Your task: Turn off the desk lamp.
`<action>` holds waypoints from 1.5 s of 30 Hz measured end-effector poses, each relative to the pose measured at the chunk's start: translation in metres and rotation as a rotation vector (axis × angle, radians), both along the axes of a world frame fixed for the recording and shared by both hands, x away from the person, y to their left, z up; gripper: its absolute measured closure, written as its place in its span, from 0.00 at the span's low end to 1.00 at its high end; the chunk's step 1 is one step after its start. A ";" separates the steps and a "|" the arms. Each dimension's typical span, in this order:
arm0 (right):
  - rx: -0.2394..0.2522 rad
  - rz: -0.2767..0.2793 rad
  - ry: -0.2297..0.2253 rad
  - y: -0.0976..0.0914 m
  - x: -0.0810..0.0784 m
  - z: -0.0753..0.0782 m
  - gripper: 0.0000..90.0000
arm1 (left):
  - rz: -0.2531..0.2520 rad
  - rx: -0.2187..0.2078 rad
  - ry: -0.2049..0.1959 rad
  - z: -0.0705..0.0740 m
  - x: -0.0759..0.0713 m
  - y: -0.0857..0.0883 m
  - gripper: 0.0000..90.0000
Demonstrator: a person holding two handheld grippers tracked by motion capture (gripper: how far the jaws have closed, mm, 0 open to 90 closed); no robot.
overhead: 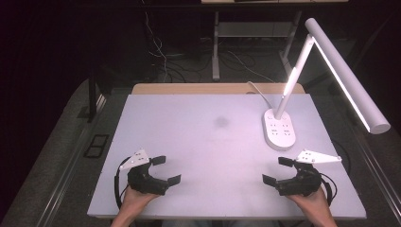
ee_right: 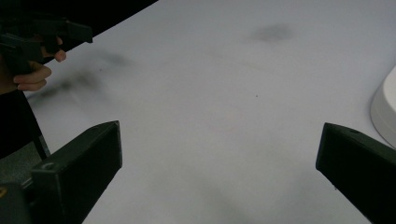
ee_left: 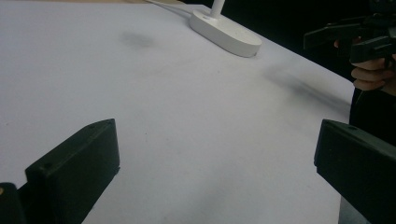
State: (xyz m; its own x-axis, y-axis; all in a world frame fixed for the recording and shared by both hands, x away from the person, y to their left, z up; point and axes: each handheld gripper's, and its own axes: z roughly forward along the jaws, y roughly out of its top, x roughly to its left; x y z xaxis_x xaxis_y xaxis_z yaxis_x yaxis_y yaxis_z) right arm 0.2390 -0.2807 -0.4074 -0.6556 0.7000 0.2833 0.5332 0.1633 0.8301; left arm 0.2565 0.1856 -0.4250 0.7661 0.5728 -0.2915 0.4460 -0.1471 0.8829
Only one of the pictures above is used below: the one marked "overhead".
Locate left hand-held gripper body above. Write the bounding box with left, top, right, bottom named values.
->
left=119, top=148, right=170, bottom=196

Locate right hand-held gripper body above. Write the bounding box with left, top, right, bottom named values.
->
left=275, top=148, right=342, bottom=198

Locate person's right hand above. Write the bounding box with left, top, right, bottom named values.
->
left=286, top=185, right=331, bottom=216

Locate person's left hand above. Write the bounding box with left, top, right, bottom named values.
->
left=120, top=185, right=161, bottom=216

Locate white foam board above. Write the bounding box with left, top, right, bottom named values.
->
left=86, top=93, right=368, bottom=220

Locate black metal stand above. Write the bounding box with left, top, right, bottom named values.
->
left=87, top=64, right=107, bottom=124

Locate white desk lamp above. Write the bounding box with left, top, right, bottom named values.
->
left=262, top=17, right=392, bottom=151

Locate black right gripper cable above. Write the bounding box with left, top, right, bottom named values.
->
left=317, top=171, right=339, bottom=207

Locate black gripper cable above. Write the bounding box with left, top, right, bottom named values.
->
left=113, top=156, right=131, bottom=210
left=317, top=171, right=339, bottom=207

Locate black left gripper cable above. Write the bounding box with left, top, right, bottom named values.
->
left=113, top=156, right=131, bottom=210

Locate white lamp cable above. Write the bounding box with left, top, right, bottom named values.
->
left=247, top=80, right=274, bottom=110

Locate thin white hanging cable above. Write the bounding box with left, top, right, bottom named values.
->
left=143, top=0, right=169, bottom=83

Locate grey metal table frame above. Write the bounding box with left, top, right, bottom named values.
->
left=211, top=10, right=303, bottom=82

